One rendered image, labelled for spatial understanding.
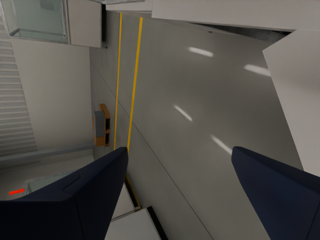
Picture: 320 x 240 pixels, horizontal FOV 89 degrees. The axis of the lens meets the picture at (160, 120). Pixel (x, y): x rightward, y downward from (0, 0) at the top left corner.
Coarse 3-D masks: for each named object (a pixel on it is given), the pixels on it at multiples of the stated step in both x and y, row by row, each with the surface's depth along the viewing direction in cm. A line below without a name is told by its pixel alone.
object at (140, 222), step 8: (152, 208) 284; (128, 216) 262; (136, 216) 264; (144, 216) 267; (152, 216) 272; (112, 224) 248; (120, 224) 250; (128, 224) 252; (136, 224) 254; (144, 224) 256; (152, 224) 258; (160, 224) 263; (112, 232) 239; (120, 232) 240; (128, 232) 242; (136, 232) 244; (144, 232) 246; (152, 232) 248; (160, 232) 253
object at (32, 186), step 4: (72, 172) 374; (56, 176) 358; (60, 176) 360; (64, 176) 362; (36, 180) 341; (40, 180) 343; (44, 180) 345; (48, 180) 346; (52, 180) 348; (56, 180) 349; (28, 184) 331; (32, 184) 333; (36, 184) 334; (40, 184) 336; (44, 184) 337; (48, 184) 339; (28, 188) 325; (32, 188) 326; (36, 188) 327; (28, 192) 317
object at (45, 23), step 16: (16, 0) 315; (32, 0) 325; (48, 0) 336; (16, 16) 325; (32, 16) 336; (48, 16) 348; (16, 32) 337; (32, 32) 349; (48, 32) 361; (64, 32) 375
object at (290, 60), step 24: (288, 48) 23; (312, 48) 20; (288, 72) 23; (312, 72) 21; (288, 96) 23; (312, 96) 21; (288, 120) 24; (312, 120) 21; (312, 144) 21; (312, 168) 22
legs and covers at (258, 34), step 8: (200, 24) 57; (208, 24) 59; (232, 32) 66; (240, 32) 68; (248, 32) 70; (256, 32) 73; (264, 32) 75; (272, 32) 78; (280, 32) 81; (264, 40) 78; (272, 40) 81
